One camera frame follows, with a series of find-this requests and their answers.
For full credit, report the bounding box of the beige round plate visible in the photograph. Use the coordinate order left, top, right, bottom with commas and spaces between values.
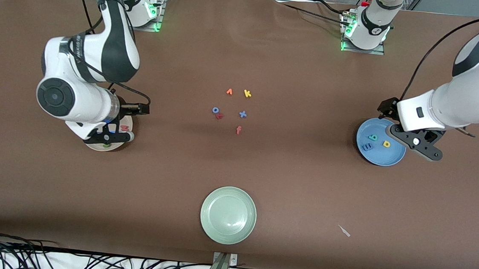
86, 112, 135, 154

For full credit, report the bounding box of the blue round plate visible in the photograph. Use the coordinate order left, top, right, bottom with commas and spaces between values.
354, 116, 409, 168

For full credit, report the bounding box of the brown table cover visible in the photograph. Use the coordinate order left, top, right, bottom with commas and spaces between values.
0, 0, 479, 269

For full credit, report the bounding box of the green round plate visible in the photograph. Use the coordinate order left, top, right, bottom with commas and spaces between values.
198, 184, 259, 247

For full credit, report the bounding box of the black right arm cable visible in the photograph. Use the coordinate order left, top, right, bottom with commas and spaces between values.
65, 0, 160, 107

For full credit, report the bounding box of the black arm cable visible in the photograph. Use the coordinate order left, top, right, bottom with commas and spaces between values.
399, 10, 479, 109
65, 0, 160, 107

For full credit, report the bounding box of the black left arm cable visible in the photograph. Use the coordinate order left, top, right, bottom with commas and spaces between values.
399, 10, 479, 109

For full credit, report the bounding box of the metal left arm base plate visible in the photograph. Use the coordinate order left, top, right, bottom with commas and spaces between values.
339, 12, 388, 56

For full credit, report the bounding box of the silver bracket plate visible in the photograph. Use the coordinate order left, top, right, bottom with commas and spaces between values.
212, 252, 239, 266

